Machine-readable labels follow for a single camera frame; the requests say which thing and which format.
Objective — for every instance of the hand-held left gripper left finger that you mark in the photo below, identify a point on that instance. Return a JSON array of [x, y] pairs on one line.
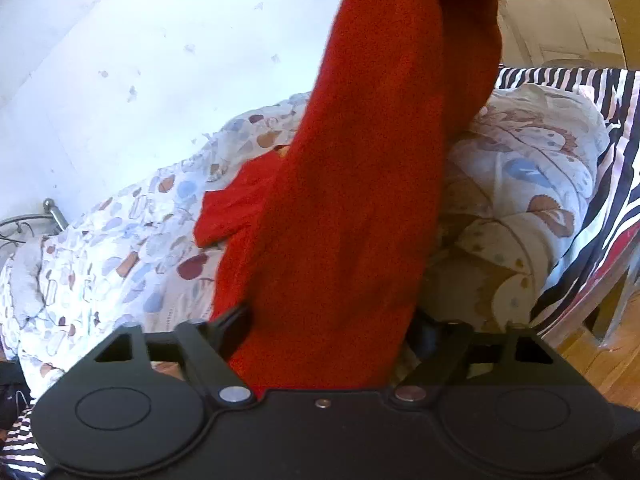
[[227, 330]]

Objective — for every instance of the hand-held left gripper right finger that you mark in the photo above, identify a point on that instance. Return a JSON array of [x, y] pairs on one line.
[[425, 335]]

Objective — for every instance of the red knit sweater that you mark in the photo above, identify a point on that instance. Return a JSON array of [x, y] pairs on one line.
[[350, 185]]

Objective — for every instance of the patterned white quilt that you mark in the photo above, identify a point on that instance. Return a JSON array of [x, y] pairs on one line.
[[125, 240]]

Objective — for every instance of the black bag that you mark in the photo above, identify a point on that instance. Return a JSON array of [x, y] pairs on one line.
[[12, 385]]

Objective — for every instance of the metal bed headboard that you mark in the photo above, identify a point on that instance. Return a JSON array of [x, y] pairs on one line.
[[30, 220]]

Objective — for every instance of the black white striped bedsheet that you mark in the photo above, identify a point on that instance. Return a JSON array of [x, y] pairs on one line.
[[615, 150]]

